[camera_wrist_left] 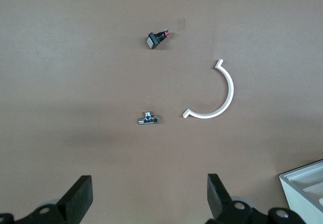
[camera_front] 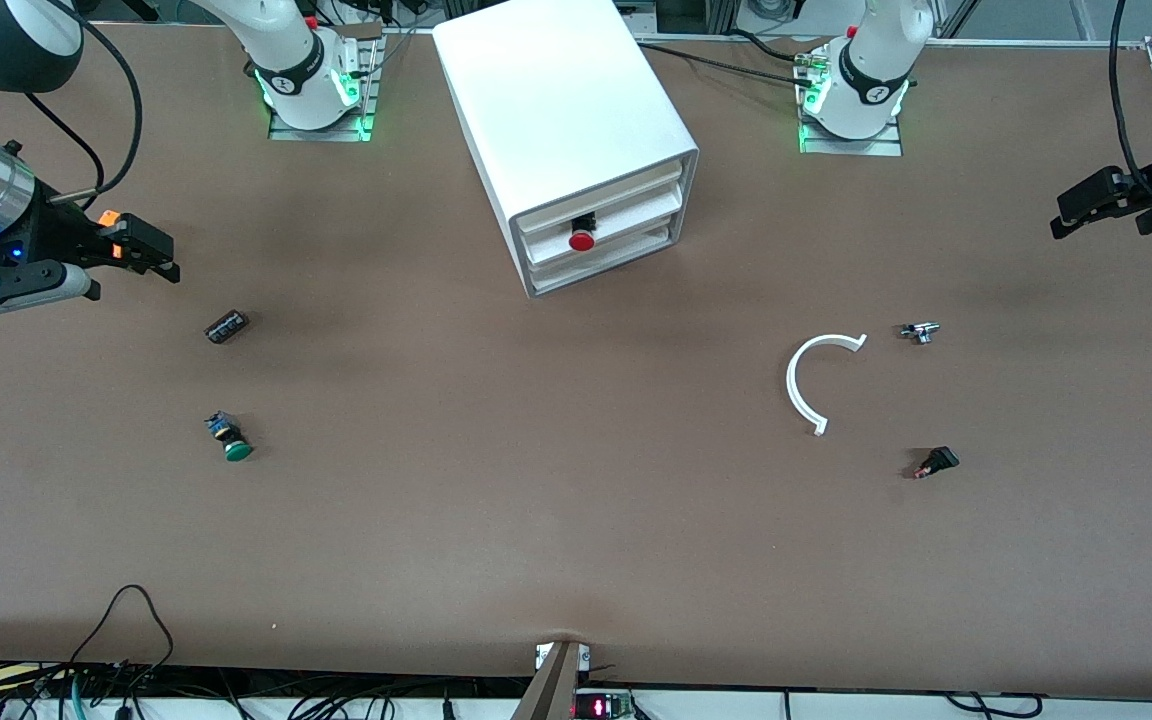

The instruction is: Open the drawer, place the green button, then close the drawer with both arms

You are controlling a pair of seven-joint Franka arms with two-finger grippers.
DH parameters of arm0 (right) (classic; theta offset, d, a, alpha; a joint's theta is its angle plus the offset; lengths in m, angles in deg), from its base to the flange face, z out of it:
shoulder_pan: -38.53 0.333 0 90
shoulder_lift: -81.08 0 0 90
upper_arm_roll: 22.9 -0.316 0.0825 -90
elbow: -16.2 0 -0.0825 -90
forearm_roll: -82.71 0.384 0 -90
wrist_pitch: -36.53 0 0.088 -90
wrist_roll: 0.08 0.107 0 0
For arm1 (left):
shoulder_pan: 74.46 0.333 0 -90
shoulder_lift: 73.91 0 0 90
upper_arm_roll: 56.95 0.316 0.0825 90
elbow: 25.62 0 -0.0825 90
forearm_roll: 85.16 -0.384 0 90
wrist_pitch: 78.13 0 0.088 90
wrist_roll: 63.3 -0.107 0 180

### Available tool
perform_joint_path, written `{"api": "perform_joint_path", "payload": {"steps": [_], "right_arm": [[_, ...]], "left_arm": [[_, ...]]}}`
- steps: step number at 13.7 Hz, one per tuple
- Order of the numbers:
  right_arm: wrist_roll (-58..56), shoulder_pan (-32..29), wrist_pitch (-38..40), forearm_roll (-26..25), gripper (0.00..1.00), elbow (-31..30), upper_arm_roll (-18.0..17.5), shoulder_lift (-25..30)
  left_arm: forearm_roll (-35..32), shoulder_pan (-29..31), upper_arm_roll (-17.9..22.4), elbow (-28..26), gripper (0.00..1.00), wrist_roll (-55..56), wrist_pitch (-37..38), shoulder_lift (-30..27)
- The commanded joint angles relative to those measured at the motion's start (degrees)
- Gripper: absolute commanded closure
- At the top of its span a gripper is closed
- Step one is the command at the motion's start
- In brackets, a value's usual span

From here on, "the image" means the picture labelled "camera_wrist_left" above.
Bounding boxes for chrome tee fitting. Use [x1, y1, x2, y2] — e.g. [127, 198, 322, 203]
[137, 110, 162, 126]

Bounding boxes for white half ring clamp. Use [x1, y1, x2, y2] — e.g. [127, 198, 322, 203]
[182, 59, 235, 120]

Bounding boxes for black square push switch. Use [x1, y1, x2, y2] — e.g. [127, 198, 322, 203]
[145, 29, 172, 50]

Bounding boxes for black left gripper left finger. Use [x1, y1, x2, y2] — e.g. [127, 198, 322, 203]
[0, 175, 93, 224]

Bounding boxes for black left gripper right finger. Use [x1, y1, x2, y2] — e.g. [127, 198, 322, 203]
[206, 173, 305, 224]

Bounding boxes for white drawer cabinet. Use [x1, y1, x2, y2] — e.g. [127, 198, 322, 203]
[279, 159, 323, 224]

